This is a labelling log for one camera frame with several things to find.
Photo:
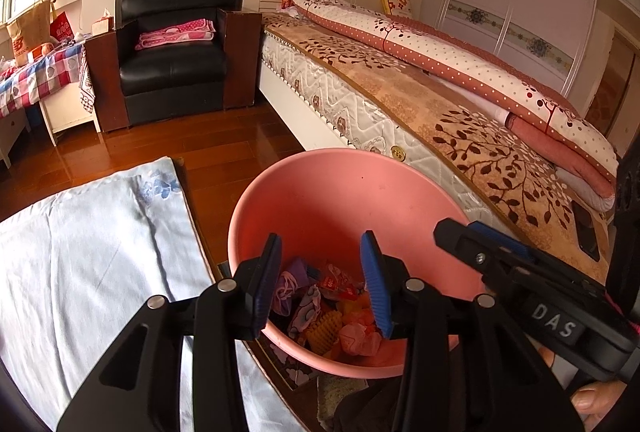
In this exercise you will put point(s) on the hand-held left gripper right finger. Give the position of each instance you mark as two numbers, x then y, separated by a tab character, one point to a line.
377	292

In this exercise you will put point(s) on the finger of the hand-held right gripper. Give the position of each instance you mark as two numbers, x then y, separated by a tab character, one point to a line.
465	244
495	239

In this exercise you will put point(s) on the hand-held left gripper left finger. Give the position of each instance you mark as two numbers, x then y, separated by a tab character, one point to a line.
265	292

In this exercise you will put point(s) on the purple plastic bag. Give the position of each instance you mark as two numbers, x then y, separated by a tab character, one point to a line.
292	282

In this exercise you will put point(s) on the red white snack wrapper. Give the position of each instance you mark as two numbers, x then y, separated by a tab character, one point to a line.
342	282

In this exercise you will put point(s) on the printed paper wrapper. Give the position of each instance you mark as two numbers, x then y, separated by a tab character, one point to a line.
305	312

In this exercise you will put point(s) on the white orange plastic bag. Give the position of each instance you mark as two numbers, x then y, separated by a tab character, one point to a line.
360	339

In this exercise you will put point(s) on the pink plastic bucket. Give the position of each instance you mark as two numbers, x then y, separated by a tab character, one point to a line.
340	197

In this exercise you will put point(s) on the person's right hand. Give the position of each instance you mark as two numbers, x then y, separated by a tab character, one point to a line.
595	404

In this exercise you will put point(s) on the black smartphone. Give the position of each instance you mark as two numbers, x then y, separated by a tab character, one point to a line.
585	232

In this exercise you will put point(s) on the brown leaf print bedspread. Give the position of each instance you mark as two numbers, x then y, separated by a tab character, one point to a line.
450	137

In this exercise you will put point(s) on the light blue tablecloth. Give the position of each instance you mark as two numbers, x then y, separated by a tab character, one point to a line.
100	262

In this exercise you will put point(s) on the pink white folded quilt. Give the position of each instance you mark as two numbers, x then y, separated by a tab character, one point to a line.
450	52

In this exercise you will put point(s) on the white bed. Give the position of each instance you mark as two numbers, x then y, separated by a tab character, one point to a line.
320	87

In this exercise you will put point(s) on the white wardrobe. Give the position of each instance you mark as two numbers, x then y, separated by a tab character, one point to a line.
525	12

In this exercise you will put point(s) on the black leather armchair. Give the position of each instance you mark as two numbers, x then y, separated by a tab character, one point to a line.
170	77

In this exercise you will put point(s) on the yellow red flower pillow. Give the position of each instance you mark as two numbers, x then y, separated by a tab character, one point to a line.
397	4

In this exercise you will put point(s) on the white side table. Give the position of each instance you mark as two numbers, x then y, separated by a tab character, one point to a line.
70	112

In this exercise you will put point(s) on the pink folded blanket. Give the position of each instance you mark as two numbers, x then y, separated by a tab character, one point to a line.
175	34

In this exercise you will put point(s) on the red white patterned cloth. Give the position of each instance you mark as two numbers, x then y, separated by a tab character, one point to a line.
86	82

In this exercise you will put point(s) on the white low cabinet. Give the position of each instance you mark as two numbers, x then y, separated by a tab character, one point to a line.
12	137

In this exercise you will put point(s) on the checkered tablecloth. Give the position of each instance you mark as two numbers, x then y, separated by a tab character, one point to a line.
35	82

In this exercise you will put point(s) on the tissue box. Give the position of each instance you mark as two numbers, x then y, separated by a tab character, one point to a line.
101	23

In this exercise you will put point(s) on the orange white box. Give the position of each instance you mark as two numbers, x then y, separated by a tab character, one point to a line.
41	51

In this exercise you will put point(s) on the red gift bag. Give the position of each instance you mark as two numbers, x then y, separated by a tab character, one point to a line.
62	28

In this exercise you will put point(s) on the tan paper bag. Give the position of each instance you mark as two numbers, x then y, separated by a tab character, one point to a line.
30	34

